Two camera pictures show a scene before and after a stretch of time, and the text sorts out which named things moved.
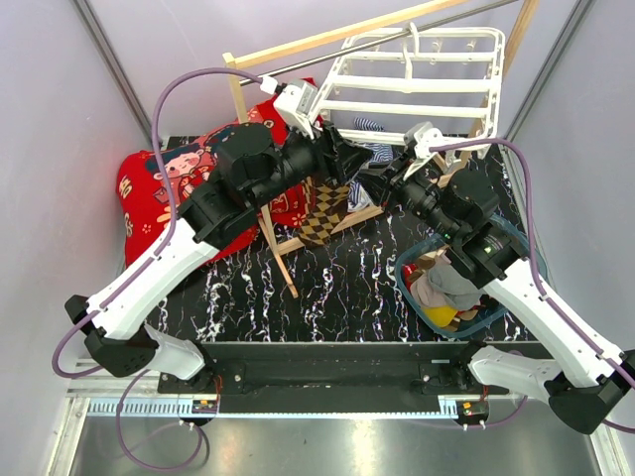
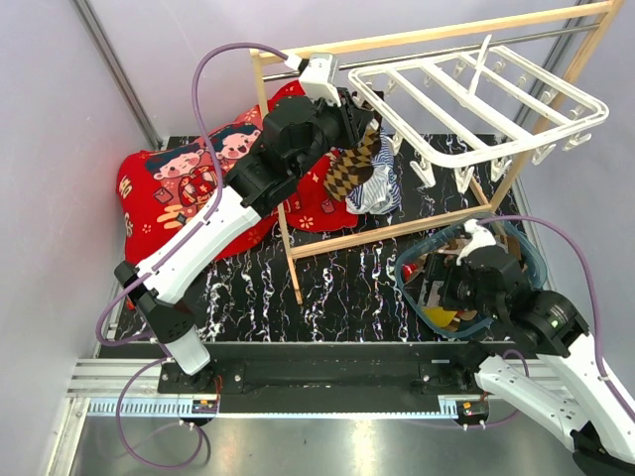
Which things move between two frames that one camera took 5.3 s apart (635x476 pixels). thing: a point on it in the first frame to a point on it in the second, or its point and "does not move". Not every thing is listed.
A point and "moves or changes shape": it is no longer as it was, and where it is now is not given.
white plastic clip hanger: [383, 81] moves or changes shape
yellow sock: [441, 315] does not move
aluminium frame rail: [100, 383] does not move
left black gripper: [340, 158] to [352, 120]
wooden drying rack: [270, 50] to [515, 181]
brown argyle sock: [325, 205] moves or changes shape
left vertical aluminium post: [114, 65] does not move
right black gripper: [395, 184] to [444, 267]
